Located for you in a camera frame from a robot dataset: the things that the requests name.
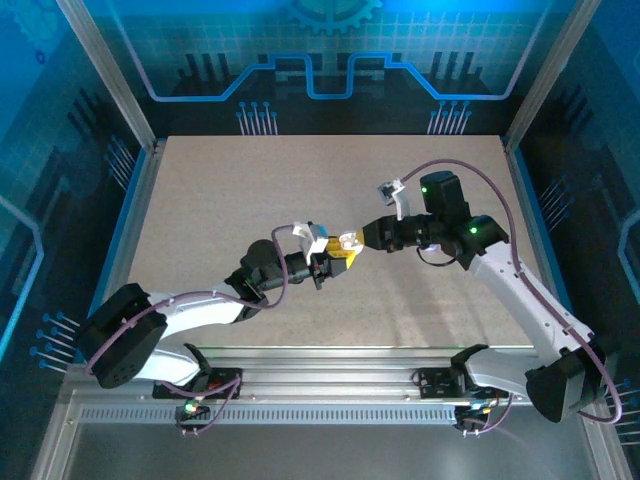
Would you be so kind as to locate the left base connector board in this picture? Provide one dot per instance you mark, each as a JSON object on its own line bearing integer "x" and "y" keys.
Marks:
{"x": 192, "y": 410}

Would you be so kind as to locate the blue table edge strip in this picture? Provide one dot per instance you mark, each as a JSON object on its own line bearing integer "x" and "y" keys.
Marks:
{"x": 548, "y": 240}
{"x": 116, "y": 240}

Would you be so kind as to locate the aluminium mounting rail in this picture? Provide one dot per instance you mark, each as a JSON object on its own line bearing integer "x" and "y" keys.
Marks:
{"x": 325, "y": 370}

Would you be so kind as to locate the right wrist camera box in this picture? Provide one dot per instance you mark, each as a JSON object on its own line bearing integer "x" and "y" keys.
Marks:
{"x": 392, "y": 190}

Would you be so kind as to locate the right base connector board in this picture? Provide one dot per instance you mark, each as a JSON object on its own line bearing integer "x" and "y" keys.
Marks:
{"x": 472, "y": 412}

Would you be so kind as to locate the grey metal panel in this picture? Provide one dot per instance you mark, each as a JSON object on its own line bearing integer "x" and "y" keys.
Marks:
{"x": 325, "y": 455}

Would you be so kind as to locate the base connector board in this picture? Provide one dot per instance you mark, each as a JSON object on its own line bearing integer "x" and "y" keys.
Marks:
{"x": 472, "y": 412}
{"x": 192, "y": 410}

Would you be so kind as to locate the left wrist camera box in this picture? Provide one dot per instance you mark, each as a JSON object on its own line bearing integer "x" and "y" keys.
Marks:
{"x": 305, "y": 232}

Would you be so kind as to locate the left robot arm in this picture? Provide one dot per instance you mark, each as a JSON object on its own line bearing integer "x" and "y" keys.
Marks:
{"x": 200, "y": 307}

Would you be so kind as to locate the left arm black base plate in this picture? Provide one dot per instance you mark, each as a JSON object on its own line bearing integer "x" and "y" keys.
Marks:
{"x": 227, "y": 382}

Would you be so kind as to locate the aluminium frame post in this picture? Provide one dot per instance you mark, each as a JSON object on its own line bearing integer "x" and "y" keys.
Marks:
{"x": 547, "y": 75}
{"x": 111, "y": 75}

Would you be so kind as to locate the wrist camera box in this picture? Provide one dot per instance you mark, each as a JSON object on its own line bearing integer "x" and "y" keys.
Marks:
{"x": 392, "y": 190}
{"x": 305, "y": 232}

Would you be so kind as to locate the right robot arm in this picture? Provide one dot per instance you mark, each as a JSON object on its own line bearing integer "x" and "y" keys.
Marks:
{"x": 525, "y": 295}

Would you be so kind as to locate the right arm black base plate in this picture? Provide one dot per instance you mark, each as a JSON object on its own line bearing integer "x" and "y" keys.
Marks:
{"x": 435, "y": 382}

